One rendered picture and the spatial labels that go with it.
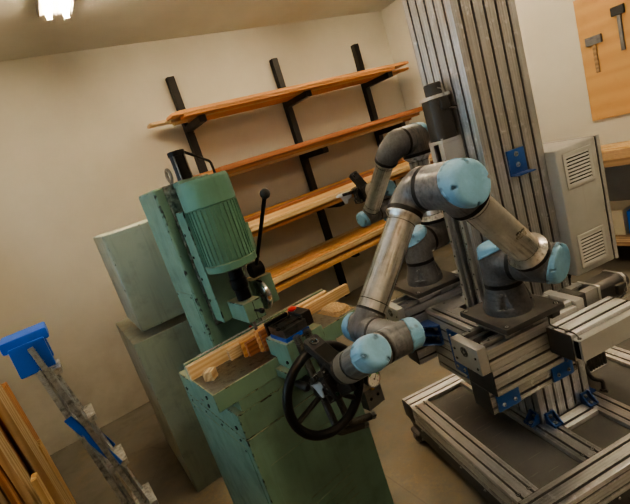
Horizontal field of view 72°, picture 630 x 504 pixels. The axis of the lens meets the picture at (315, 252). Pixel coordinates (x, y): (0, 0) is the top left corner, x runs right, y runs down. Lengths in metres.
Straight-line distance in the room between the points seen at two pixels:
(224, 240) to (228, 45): 3.04
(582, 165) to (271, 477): 1.49
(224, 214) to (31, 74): 2.65
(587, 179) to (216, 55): 3.21
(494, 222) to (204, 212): 0.84
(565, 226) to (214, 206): 1.23
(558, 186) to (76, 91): 3.25
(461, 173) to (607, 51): 3.13
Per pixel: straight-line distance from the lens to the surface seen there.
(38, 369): 2.00
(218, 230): 1.40
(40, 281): 3.67
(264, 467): 1.52
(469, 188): 1.05
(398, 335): 0.97
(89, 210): 3.68
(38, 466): 2.77
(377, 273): 1.09
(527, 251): 1.28
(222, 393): 1.37
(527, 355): 1.54
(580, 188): 1.81
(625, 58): 4.06
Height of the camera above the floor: 1.47
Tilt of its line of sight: 12 degrees down
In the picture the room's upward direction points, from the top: 18 degrees counter-clockwise
